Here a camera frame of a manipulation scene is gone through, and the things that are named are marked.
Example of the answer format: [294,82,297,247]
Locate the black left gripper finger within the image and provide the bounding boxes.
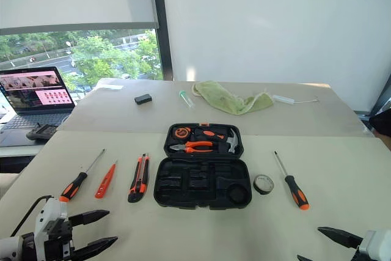
[68,210,111,229]
[72,236,119,260]

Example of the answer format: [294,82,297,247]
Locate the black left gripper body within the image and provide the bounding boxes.
[44,216,76,261]

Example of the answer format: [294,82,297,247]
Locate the long thin-shaft orange black screwdriver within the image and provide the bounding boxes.
[59,148,107,204]

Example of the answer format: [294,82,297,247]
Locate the orange voltage tester pen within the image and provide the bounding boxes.
[94,160,119,200]

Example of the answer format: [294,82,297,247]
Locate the thick-shaft orange black screwdriver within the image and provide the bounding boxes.
[273,150,310,211]

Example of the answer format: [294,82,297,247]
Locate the orange black utility knife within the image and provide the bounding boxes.
[127,153,152,204]

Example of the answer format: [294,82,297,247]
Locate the black electrical tape roll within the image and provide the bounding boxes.
[253,174,275,196]

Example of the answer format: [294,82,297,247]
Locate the black orange tool kit case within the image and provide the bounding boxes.
[153,122,253,211]

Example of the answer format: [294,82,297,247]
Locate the black handheld controller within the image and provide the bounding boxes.
[25,123,59,142]

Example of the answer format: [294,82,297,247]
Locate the dark object beside table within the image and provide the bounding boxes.
[368,109,391,152]

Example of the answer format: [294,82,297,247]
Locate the orange black tape measure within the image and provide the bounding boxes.
[172,126,192,140]

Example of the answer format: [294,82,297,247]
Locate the small black rectangular box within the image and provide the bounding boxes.
[134,93,154,106]

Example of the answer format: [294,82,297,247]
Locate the open laptop computer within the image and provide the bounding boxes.
[0,65,76,149]

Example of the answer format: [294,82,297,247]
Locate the clear tube green cap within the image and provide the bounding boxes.
[178,89,196,109]

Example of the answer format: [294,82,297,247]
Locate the green cloth towel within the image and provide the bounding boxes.
[191,80,275,116]

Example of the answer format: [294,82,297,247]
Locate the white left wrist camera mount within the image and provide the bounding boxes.
[34,197,68,261]

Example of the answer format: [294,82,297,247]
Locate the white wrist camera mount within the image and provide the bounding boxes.
[34,197,68,261]
[355,229,391,261]

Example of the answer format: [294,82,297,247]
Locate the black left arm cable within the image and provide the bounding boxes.
[10,194,53,238]

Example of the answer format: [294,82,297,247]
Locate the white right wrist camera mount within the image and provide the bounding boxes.
[355,229,391,261]

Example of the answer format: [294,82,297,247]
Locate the orange handled pliers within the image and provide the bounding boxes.
[169,140,215,154]

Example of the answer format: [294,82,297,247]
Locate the claw hammer black orange handle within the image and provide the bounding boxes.
[195,128,243,155]

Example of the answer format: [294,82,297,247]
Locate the white adapter with thin cable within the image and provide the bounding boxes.
[272,94,320,106]

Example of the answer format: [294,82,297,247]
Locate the black window post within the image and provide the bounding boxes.
[149,0,175,82]

